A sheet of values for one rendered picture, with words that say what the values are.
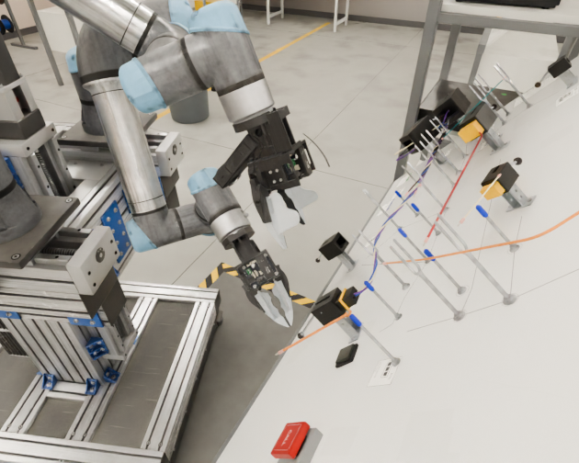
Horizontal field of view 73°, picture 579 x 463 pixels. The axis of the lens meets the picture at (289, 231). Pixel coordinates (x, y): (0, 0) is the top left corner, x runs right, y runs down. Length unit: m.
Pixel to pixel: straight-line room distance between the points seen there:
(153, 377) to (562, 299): 1.54
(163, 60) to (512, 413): 0.58
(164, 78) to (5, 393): 1.63
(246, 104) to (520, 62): 3.24
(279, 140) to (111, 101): 0.39
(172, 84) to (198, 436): 1.52
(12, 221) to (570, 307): 0.94
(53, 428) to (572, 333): 1.68
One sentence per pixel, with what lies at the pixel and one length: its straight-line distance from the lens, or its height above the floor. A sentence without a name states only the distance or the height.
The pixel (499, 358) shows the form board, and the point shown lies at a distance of 0.50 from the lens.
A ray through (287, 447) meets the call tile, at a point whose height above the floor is 1.12.
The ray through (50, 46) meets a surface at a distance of 5.67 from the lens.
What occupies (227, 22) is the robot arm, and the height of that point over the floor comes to 1.57.
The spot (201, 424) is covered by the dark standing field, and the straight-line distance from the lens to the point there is 1.89.
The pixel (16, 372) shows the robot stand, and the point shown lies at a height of 0.21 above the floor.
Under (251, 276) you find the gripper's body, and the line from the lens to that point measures 0.77.
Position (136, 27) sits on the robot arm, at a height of 1.55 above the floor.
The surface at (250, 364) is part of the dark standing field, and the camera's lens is 1.99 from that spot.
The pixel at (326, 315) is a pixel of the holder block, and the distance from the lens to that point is 0.73.
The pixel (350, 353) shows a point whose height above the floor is 1.10.
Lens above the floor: 1.69
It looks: 40 degrees down
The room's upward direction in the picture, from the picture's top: straight up
